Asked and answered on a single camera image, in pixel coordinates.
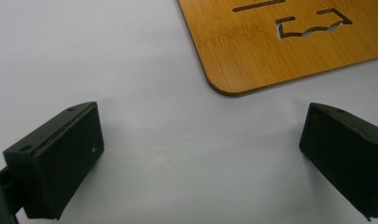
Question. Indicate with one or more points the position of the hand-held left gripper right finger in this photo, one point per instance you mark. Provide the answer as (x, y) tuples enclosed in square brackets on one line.
[(348, 155)]

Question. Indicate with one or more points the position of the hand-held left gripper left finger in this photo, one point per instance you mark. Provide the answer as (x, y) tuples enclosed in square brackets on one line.
[(59, 161)]

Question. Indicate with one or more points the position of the bamboo board with cut-out slots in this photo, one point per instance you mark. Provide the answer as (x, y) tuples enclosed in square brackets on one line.
[(258, 56)]

